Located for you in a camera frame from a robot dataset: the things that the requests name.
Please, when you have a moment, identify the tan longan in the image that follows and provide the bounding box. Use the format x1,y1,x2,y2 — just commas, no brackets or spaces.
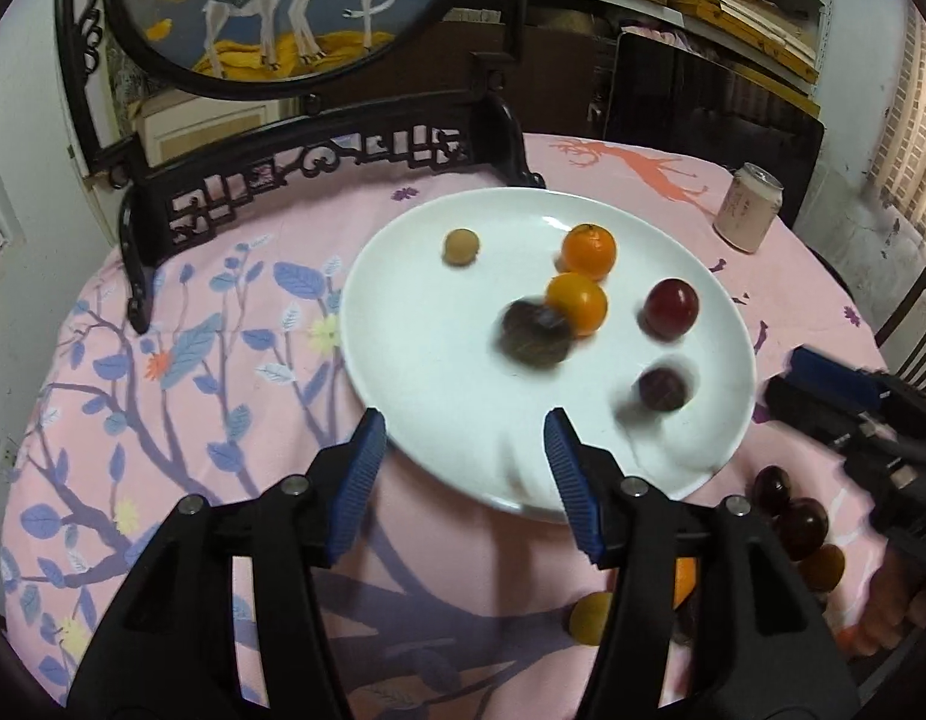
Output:
442,229,481,267
799,544,846,592

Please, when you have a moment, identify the stack of yellow flat boxes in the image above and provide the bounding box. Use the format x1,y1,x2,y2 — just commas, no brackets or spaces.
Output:
673,0,820,83

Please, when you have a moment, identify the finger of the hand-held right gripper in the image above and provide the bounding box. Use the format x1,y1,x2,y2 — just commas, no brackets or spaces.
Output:
789,345,895,413
763,377,873,458

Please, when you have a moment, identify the small dark plum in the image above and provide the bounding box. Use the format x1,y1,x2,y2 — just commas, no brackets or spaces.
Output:
637,366,691,412

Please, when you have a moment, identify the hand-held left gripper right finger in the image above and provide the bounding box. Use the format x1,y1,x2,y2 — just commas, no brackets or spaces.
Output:
544,408,863,720

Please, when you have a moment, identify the yellow orange tomato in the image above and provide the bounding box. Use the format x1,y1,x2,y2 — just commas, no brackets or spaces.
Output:
546,273,609,337

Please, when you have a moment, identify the pink drink can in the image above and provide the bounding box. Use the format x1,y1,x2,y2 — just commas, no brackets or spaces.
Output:
714,163,786,254

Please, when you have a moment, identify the black monitor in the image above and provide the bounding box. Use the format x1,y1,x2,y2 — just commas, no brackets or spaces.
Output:
604,30,828,230

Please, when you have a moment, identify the pink floral tablecloth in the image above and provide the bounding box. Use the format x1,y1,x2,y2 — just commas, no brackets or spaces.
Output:
0,131,891,720

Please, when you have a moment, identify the dark wooden chair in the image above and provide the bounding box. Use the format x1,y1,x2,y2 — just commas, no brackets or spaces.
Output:
875,266,926,391

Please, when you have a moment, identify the white ceramic plate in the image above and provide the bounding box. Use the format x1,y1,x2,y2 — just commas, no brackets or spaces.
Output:
338,187,758,524

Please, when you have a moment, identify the dark purple mangosteen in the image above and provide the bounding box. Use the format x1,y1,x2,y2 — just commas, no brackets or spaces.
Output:
499,298,576,370

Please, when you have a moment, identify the dark cherry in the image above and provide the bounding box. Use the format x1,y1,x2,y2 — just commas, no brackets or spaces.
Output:
751,466,795,517

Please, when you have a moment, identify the beige cabinet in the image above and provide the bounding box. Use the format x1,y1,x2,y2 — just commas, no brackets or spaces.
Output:
128,90,302,166

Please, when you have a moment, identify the large dark red plum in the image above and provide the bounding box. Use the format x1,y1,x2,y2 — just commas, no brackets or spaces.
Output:
776,498,831,560

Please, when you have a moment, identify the round deer screen black stand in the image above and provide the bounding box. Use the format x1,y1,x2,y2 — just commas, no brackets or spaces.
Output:
53,0,546,335

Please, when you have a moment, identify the person's right hand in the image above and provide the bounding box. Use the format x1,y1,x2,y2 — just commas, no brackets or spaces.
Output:
844,546,926,662

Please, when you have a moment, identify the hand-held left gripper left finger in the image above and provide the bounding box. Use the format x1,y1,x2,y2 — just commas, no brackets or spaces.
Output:
68,408,389,720

